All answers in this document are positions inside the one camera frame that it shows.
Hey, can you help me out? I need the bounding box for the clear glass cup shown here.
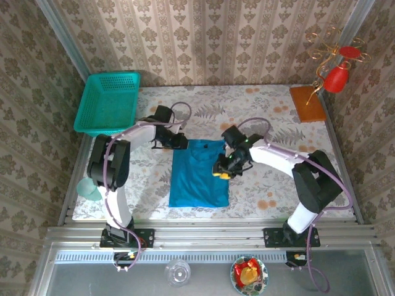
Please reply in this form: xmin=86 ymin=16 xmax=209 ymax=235
xmin=164 ymin=258 xmax=191 ymax=288

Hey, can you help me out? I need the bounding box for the floral tablecloth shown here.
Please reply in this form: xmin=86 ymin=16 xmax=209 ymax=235
xmin=72 ymin=85 xmax=356 ymax=220

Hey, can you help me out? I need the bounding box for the teal plastic basket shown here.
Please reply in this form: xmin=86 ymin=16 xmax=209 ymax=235
xmin=73 ymin=72 xmax=141 ymax=138

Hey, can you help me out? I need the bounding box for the orange wooden board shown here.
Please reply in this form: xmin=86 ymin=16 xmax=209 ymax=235
xmin=289 ymin=86 xmax=327 ymax=123

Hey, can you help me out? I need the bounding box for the pale teal round coaster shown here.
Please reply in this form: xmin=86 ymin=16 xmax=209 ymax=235
xmin=76 ymin=178 xmax=96 ymax=198
xmin=88 ymin=186 xmax=104 ymax=202

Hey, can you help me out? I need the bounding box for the gold wire stand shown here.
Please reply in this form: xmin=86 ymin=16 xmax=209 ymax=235
xmin=305 ymin=26 xmax=373 ymax=105

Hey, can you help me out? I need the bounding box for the grey slotted cable duct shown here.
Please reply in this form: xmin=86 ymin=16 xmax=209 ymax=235
xmin=55 ymin=250 xmax=288 ymax=263

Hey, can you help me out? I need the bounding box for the blue t-shirt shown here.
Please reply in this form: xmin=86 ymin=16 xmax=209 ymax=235
xmin=168 ymin=139 xmax=231 ymax=208

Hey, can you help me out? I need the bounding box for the small black controller board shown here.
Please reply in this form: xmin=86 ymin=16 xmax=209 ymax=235
xmin=285 ymin=251 xmax=313 ymax=268
xmin=112 ymin=251 xmax=139 ymax=268

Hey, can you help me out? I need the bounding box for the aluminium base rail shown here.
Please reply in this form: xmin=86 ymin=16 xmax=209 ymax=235
xmin=46 ymin=219 xmax=379 ymax=249

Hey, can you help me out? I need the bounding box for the aluminium corner post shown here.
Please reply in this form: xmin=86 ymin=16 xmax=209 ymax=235
xmin=35 ymin=0 xmax=91 ymax=81
xmin=338 ymin=0 xmax=376 ymax=50

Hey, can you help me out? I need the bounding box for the red wine glass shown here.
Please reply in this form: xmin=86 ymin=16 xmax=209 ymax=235
xmin=323 ymin=46 xmax=364 ymax=93

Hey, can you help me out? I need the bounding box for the patterned bowl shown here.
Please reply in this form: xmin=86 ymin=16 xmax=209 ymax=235
xmin=230 ymin=255 xmax=269 ymax=296

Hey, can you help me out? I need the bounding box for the yellow wrapped candy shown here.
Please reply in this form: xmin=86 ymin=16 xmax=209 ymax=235
xmin=240 ymin=266 xmax=259 ymax=285

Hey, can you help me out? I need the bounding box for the red wrapped candy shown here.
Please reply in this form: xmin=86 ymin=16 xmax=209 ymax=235
xmin=234 ymin=258 xmax=259 ymax=278

